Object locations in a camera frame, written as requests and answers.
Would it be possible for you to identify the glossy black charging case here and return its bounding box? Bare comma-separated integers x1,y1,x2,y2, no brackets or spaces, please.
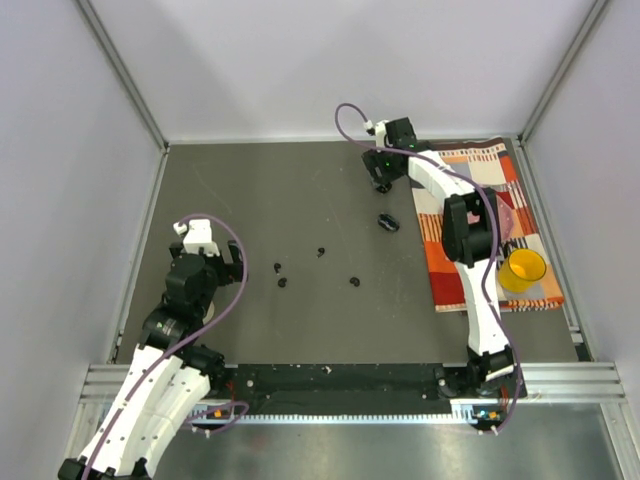
377,213,400,233

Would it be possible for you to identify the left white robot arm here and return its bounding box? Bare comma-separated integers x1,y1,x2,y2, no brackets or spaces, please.
57,240,245,479

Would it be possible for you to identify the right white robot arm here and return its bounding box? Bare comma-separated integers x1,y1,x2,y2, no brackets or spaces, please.
363,117,516,396

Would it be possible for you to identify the orange patterned cloth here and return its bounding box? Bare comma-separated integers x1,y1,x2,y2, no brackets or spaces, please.
411,137,564,313

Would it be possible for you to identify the pink dotted plate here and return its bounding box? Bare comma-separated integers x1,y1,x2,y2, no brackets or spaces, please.
497,198,515,242

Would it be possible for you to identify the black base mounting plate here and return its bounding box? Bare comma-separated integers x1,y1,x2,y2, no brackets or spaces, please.
211,363,516,416

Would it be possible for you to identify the yellow translucent cup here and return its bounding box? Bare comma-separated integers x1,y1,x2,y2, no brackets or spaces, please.
498,249,547,293

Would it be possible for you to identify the cream mug black handle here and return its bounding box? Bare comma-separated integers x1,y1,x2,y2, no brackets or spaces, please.
203,301,215,323

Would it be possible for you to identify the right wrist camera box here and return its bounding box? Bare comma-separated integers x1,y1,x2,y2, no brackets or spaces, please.
364,120,388,148

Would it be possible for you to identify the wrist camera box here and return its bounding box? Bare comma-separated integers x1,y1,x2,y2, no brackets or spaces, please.
173,219,220,257
364,120,388,148

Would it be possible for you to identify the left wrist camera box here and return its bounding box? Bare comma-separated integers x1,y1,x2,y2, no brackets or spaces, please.
173,219,220,257

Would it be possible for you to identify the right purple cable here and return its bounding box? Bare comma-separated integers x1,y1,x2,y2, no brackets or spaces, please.
333,102,524,435

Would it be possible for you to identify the purple cable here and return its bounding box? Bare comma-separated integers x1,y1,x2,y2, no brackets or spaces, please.
79,213,250,480
333,102,524,435

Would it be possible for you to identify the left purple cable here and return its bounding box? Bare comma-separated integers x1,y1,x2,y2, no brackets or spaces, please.
79,213,250,480

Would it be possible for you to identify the aluminium frame rail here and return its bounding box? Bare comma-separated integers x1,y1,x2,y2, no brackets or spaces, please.
79,362,625,479

